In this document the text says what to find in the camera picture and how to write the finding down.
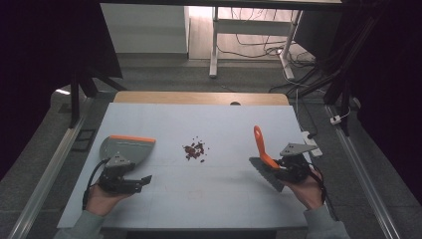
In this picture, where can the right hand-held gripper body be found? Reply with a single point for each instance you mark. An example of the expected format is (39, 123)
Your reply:
(295, 169)

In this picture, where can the aluminium rail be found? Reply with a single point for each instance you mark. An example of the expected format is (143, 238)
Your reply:
(365, 179)
(49, 172)

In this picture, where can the black stand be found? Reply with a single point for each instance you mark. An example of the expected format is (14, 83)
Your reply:
(75, 99)
(341, 83)

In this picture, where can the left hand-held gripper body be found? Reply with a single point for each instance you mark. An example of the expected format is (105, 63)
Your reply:
(118, 181)

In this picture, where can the person's right hand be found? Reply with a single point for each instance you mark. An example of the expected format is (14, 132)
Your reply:
(310, 194)

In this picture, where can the grey dustpan with orange edge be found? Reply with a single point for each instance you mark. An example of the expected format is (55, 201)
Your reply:
(132, 149)

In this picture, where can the white metal desk frame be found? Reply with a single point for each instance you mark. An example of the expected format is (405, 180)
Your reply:
(252, 27)

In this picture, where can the black curtain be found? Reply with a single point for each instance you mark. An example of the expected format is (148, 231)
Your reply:
(40, 66)
(391, 83)

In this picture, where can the white power strip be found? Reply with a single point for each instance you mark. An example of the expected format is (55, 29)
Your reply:
(313, 147)

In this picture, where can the wooden table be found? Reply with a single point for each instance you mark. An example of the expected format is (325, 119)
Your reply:
(199, 98)

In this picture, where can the white cabinet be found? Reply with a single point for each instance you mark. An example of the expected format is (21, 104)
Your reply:
(144, 28)

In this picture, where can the black rectangular frame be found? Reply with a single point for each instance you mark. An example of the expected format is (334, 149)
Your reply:
(74, 146)

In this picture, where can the person's left hand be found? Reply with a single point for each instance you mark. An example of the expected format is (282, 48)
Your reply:
(99, 200)

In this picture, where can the black plug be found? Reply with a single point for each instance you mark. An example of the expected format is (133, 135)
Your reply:
(312, 135)

